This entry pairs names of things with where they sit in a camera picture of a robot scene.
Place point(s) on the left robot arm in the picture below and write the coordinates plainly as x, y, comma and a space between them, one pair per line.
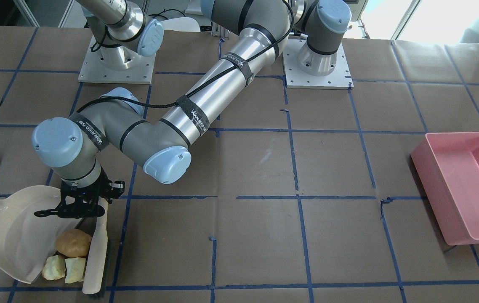
263, 27

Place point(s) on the white hand brush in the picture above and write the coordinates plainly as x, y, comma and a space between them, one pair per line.
93, 284

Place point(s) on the white plastic dustpan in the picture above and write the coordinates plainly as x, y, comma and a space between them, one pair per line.
26, 240

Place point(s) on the round brown bread bun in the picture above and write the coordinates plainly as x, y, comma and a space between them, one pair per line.
74, 243

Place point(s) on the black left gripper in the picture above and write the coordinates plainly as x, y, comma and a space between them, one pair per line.
72, 205

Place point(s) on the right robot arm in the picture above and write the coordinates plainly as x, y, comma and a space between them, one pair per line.
117, 25

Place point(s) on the yellow bread chunk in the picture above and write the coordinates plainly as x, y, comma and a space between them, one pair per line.
75, 270
54, 268

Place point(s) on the pink plastic bin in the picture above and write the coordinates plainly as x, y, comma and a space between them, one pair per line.
448, 167

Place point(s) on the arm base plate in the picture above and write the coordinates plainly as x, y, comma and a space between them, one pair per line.
116, 66
306, 69

